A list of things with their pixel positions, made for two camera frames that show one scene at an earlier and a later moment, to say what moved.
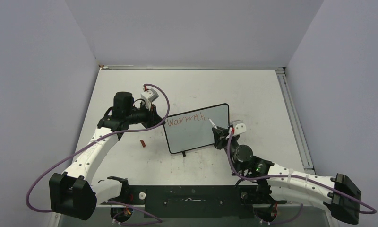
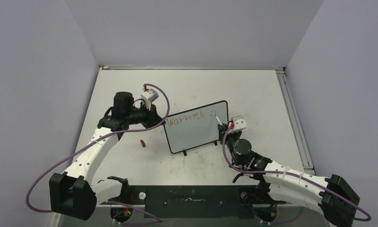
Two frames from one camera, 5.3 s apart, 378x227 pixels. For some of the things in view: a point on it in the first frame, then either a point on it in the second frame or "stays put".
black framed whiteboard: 193,129 stays put
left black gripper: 152,117 stays put
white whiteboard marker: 213,124 to 219,120
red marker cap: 142,143 stays put
